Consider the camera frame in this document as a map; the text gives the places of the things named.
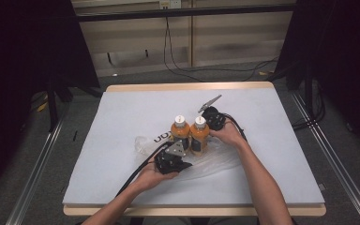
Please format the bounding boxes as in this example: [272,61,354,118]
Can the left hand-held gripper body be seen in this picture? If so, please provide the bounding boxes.
[154,140,188,175]

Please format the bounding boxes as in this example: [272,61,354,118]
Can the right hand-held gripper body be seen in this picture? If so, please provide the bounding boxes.
[198,94,228,132]

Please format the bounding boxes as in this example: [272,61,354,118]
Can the orange juice bottle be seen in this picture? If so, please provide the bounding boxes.
[170,114,191,152]
[189,115,211,157]

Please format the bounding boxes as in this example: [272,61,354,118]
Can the translucent plastic bag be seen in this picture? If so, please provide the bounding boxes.
[133,130,244,183]

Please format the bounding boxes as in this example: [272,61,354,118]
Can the person's right hand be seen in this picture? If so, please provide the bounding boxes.
[208,119,248,150]

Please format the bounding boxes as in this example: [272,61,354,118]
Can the person's left hand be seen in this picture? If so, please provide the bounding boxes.
[133,161,181,194]

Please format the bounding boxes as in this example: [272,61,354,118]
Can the wooden table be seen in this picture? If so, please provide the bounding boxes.
[62,81,327,218]

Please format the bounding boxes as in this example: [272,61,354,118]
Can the white table mat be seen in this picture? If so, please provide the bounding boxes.
[62,88,325,206]

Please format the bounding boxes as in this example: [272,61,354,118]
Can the black horizontal bar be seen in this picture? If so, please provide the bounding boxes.
[75,3,298,23]

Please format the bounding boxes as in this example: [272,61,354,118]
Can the black metal stand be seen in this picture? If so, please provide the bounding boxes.
[44,76,61,133]

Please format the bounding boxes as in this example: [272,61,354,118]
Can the black curtain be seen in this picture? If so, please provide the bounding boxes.
[274,0,360,158]
[0,0,101,201]

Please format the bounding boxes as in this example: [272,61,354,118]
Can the right hand-held gripper black cable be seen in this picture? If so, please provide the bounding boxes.
[223,112,248,143]

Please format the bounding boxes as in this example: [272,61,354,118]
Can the hand-held gripper black cable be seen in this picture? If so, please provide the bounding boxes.
[115,141,173,198]
[223,112,248,143]

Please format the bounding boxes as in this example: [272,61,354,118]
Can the left hand-held gripper black cable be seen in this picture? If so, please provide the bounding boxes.
[115,141,173,198]

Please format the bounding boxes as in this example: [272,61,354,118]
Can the black wall cable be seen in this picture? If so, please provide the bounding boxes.
[162,16,279,83]

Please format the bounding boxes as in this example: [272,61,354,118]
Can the black floor cables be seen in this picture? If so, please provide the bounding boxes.
[291,80,326,131]

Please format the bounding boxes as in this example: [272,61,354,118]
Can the white wall power outlet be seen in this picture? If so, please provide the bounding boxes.
[158,0,183,10]

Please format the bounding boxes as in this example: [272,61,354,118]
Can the aluminium floor rail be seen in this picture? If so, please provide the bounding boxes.
[290,89,360,225]
[5,104,72,225]

